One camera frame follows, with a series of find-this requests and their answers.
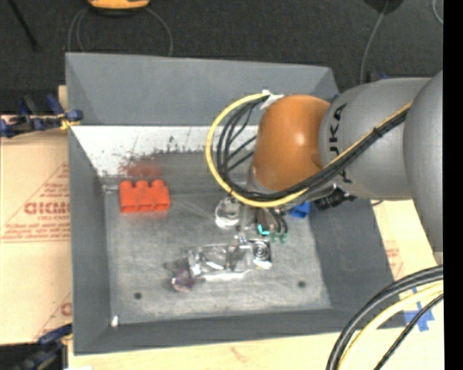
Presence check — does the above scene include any black cylinder on white bracket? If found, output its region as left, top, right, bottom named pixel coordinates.
left=312, top=185, right=358, bottom=212

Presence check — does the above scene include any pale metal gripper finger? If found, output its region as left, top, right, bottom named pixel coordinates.
left=200, top=238, right=273, bottom=283
left=188, top=235, right=252, bottom=264

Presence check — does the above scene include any orange-red toy brick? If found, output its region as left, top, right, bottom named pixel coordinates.
left=118, top=178, right=171, bottom=214

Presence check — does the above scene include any clear glass cup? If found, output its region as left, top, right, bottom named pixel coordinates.
left=215, top=197, right=242, bottom=230

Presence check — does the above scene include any grey metal bin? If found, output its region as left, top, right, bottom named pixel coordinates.
left=64, top=52, right=406, bottom=354

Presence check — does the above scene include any brown cardboard board, red print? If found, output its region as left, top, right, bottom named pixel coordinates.
left=0, top=112, right=444, bottom=347

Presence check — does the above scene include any clear crumpled plastic, purple bit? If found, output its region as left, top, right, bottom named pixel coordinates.
left=164, top=257, right=208, bottom=294

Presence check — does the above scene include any blue block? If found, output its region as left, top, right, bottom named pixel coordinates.
left=289, top=201, right=311, bottom=220

